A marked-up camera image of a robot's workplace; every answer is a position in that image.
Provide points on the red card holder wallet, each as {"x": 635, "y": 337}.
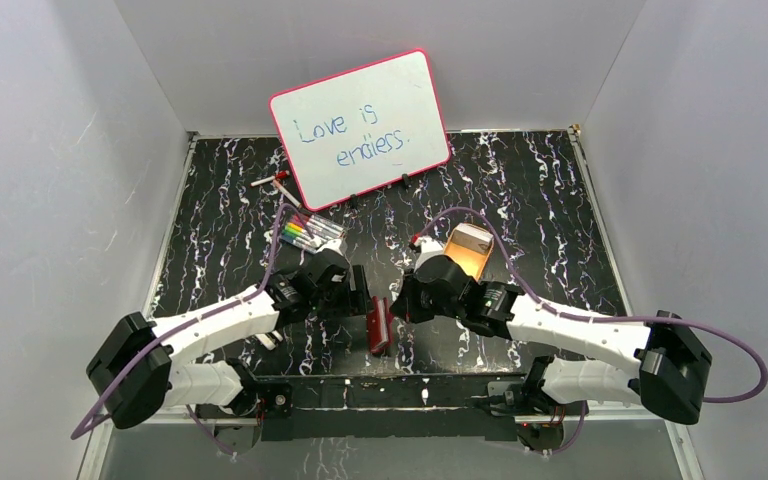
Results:
{"x": 378, "y": 326}

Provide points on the white whiteboard eraser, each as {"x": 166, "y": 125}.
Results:
{"x": 270, "y": 340}

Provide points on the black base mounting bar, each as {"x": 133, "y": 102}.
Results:
{"x": 498, "y": 407}

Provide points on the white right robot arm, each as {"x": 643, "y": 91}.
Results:
{"x": 659, "y": 363}

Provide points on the pink framed whiteboard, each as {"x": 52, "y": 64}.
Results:
{"x": 362, "y": 129}

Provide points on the red capped white marker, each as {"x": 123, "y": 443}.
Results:
{"x": 277, "y": 176}

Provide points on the pack of coloured markers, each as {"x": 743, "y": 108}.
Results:
{"x": 308, "y": 232}

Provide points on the orange card tray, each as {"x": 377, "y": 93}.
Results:
{"x": 472, "y": 262}

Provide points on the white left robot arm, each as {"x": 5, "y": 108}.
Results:
{"x": 145, "y": 365}

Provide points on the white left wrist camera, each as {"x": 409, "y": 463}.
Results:
{"x": 336, "y": 245}

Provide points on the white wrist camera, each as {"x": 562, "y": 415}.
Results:
{"x": 336, "y": 245}
{"x": 425, "y": 247}

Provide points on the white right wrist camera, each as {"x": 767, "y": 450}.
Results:
{"x": 425, "y": 247}

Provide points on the stack of silver cards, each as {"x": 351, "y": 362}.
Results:
{"x": 472, "y": 237}

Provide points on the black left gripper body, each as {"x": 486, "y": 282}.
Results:
{"x": 358, "y": 291}

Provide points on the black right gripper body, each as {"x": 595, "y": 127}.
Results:
{"x": 446, "y": 309}

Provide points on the white marker pen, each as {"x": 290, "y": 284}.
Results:
{"x": 286, "y": 193}

